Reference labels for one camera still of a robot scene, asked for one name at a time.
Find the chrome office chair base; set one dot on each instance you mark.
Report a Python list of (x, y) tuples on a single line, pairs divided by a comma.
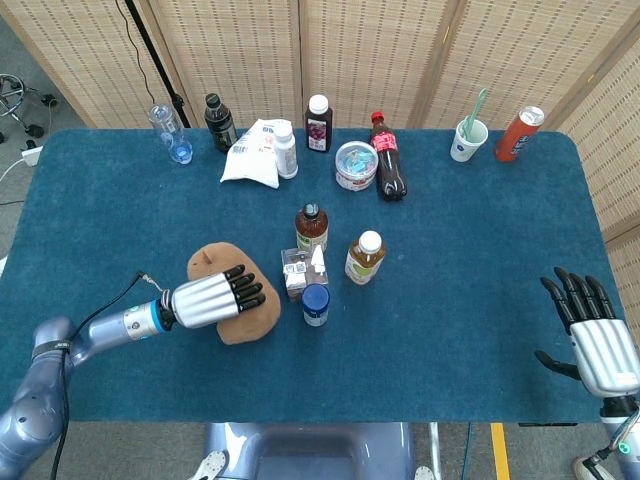
[(15, 97)]

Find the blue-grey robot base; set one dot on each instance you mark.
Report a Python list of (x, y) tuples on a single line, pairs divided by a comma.
[(310, 452)]

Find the white paper cup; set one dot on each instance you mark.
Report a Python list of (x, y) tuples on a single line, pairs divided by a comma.
[(465, 147)]

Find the clear empty plastic bottle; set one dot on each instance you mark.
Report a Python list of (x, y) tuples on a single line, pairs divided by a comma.
[(167, 127)]

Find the dark drink bottle black label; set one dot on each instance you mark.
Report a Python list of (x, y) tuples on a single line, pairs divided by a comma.
[(220, 125)]

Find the metal table leg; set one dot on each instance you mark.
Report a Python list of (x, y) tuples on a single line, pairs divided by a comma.
[(435, 450)]

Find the white power strip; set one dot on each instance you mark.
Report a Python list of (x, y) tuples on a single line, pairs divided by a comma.
[(31, 155)]

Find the black tripod pole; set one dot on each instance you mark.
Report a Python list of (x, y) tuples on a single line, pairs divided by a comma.
[(160, 65)]

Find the white bottle blue cap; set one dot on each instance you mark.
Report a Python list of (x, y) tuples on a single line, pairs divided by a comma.
[(316, 305)]

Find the tea bottle white cap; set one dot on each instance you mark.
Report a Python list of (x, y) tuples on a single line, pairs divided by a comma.
[(366, 257)]

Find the red can bottle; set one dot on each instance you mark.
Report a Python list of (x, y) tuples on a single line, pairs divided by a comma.
[(517, 137)]

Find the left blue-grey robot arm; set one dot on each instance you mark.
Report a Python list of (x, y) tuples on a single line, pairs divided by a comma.
[(50, 390)]

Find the blue table cloth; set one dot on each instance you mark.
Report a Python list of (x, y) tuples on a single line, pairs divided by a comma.
[(450, 240)]

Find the white plastic bag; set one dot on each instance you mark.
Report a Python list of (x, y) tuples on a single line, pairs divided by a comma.
[(252, 160)]

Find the cola bottle red cap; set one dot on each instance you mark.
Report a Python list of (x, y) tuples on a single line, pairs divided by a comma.
[(389, 165)]

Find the white pill bottle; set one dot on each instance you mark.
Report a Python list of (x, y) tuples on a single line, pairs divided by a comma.
[(286, 152)]

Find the brown tea bottle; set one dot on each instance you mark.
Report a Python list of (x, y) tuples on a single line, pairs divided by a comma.
[(311, 230)]

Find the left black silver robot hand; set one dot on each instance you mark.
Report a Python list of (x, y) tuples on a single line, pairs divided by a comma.
[(210, 300)]

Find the yellow floor tape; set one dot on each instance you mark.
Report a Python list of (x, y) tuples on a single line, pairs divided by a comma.
[(500, 450)]

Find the grape juice bottle white cap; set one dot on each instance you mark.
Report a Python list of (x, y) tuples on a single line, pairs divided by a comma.
[(319, 130)]

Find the white shoe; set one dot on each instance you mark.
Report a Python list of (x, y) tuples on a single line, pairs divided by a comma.
[(582, 469)]

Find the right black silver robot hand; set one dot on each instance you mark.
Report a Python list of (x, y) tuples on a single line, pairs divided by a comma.
[(600, 360)]

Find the clear tub of colourful clips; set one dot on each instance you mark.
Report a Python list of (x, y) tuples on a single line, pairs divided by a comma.
[(356, 167)]

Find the brown capybara plush toy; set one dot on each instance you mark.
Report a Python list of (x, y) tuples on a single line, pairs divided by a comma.
[(235, 327)]

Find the light green toothbrush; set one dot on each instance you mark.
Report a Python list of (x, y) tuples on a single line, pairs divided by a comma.
[(477, 107)]

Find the clear box of brown capsules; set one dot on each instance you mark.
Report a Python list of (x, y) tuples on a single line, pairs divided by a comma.
[(300, 272)]

